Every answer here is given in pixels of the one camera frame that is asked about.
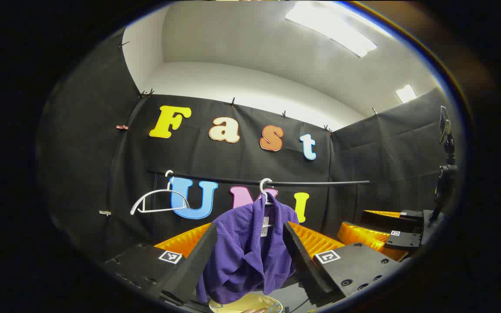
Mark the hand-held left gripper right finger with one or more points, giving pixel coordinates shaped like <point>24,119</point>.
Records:
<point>307,265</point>

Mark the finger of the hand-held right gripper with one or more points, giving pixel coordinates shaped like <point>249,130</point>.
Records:
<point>405,241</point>
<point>412,216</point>

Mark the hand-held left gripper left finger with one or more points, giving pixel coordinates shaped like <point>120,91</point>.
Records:
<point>189,269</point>

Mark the purple ribbed garment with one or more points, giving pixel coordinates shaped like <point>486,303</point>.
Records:
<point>237,243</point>

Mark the cream laundry hamper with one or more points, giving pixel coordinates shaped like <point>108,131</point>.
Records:
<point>242,304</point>

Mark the white plastic clothes hanger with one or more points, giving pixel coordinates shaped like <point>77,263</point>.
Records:
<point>261,184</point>
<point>163,190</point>

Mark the small ceiling light panel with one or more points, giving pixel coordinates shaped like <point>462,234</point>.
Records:
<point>406,93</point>

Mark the black backdrop cloth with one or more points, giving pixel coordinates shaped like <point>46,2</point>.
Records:
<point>233,161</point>

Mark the row of black clips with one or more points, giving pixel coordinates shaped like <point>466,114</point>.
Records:
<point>232,102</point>

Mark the large ceiling light panel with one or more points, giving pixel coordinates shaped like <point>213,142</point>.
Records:
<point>328,26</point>

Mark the black clothes rail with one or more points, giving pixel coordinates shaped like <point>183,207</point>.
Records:
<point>320,183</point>

